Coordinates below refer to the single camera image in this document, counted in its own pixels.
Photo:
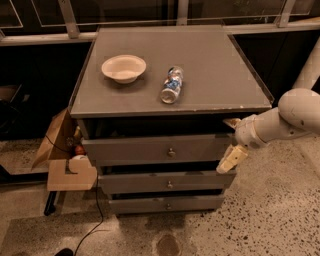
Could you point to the brown cardboard box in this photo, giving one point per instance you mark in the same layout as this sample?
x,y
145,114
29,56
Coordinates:
x,y
65,171

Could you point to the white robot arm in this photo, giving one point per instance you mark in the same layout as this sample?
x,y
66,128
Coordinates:
x,y
297,115

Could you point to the black table leg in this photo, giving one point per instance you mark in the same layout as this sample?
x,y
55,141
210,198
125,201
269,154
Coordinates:
x,y
50,207

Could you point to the clear plastic water bottle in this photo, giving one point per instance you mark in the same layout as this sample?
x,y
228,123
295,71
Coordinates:
x,y
172,85

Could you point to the orange item in box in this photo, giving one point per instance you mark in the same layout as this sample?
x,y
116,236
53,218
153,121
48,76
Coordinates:
x,y
79,150

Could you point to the grey drawer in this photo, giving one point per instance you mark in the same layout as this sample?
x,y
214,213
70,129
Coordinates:
x,y
157,150
165,182
166,204

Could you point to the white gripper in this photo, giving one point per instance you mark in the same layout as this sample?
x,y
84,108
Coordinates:
x,y
247,132

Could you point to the white paper bowl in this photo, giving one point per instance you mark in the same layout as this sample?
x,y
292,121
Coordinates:
x,y
123,69

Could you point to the grey top drawer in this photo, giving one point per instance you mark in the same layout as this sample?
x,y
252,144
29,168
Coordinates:
x,y
157,150

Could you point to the grey drawer cabinet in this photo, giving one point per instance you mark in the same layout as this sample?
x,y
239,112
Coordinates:
x,y
218,83

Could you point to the white window railing frame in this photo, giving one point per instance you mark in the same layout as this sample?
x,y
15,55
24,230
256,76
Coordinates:
x,y
33,22

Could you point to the grey bottom drawer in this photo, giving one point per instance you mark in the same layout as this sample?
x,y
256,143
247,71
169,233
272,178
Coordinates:
x,y
166,204

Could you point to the grey middle drawer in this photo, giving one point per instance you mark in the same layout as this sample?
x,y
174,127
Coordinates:
x,y
165,182

